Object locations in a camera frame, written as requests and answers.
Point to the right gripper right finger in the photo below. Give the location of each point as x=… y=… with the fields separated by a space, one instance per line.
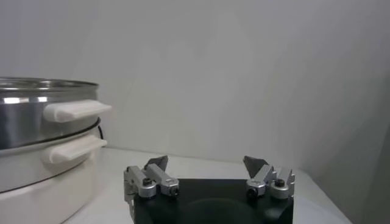
x=266 y=176

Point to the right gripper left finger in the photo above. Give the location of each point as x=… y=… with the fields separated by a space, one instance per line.
x=152 y=178

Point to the stainless steel steamer basket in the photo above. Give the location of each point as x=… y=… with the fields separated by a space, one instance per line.
x=27 y=121

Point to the cream electric cooker base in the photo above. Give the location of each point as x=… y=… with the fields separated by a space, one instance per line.
x=45 y=188

